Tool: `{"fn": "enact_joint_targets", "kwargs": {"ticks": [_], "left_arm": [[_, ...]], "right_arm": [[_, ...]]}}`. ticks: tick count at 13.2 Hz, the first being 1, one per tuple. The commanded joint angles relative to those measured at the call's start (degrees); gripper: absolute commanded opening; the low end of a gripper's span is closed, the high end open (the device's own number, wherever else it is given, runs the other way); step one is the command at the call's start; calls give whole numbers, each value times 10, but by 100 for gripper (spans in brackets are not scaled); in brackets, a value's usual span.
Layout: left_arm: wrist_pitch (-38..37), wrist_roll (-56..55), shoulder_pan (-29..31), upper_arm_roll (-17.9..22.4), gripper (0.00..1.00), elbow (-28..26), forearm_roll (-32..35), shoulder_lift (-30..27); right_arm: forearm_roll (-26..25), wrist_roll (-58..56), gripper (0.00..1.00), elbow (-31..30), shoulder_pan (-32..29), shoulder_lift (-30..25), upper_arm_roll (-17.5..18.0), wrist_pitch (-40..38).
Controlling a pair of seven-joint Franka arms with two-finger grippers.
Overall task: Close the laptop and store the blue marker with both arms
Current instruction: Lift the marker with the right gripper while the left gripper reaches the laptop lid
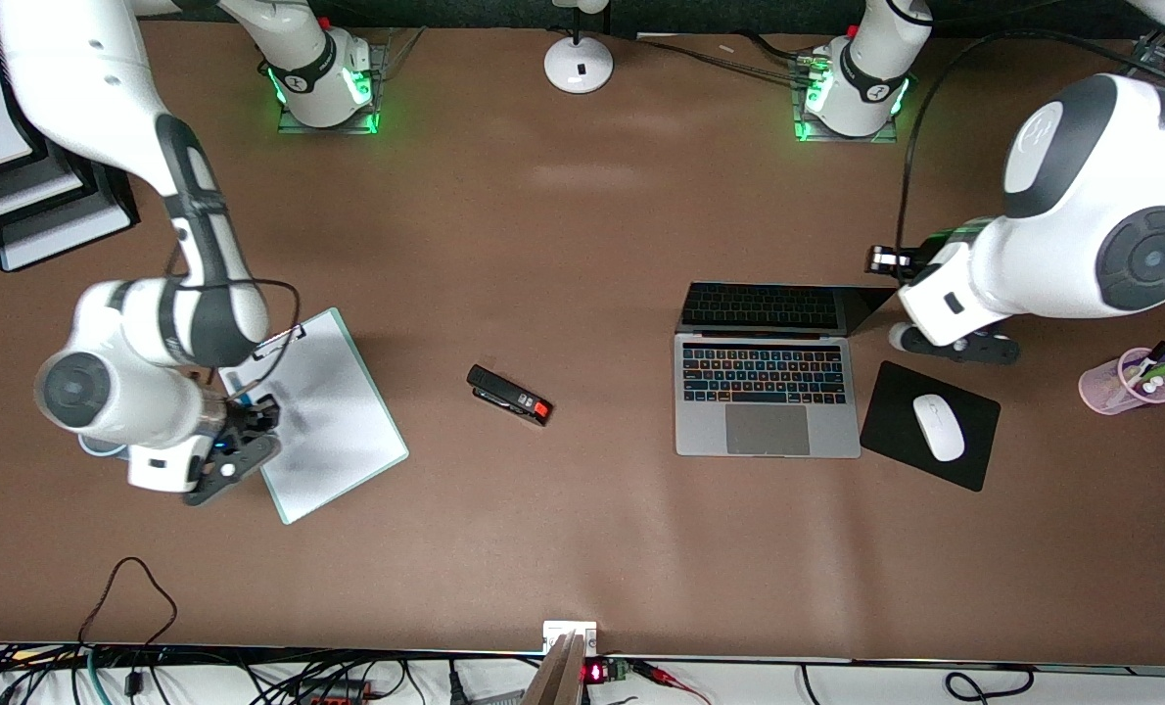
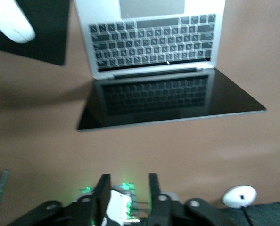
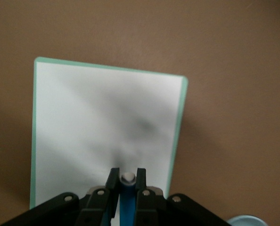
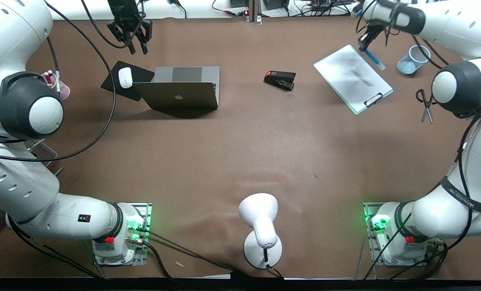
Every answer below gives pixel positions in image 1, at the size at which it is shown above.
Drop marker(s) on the clear left arm base plate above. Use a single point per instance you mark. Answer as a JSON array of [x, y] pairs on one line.
[[803, 132]]

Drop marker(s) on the black mouse pad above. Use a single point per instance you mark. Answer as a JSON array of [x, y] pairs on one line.
[[891, 421]]

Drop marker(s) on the dark purple marker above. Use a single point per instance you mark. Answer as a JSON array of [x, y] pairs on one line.
[[1158, 352]]

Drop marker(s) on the pink translucent pen cup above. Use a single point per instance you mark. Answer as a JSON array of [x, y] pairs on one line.
[[1106, 392]]

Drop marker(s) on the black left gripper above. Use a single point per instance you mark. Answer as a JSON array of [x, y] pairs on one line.
[[917, 260]]

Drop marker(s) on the silver laptop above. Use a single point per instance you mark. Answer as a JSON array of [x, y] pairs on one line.
[[764, 392]]

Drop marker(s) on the black stacked paper tray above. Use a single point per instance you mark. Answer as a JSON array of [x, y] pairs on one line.
[[83, 211]]

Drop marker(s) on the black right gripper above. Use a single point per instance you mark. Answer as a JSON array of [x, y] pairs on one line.
[[246, 419]]

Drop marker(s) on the light blue mesh pen cup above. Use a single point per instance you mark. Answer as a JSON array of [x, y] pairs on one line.
[[103, 450]]

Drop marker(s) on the white lamp base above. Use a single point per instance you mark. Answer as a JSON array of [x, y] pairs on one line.
[[579, 64]]

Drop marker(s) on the white computer mouse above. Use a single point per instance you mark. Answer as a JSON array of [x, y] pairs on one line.
[[938, 428]]

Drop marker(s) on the black stapler with red tip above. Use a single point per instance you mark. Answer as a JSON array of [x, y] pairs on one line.
[[509, 397]]

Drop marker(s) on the white box with grey post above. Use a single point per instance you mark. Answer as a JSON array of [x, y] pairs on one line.
[[558, 676]]

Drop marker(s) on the circuit board with red display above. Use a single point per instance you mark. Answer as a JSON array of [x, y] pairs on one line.
[[604, 672]]

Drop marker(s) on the white paper sheet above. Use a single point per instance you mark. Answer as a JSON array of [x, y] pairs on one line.
[[338, 441]]

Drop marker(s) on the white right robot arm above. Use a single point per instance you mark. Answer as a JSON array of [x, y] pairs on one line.
[[93, 78]]

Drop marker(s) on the clear right arm base plate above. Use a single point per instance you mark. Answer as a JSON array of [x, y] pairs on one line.
[[377, 59]]

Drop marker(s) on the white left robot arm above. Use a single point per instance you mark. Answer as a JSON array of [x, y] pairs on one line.
[[1082, 196]]

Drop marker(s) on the light green clipboard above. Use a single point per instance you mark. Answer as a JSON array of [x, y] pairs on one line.
[[348, 431]]

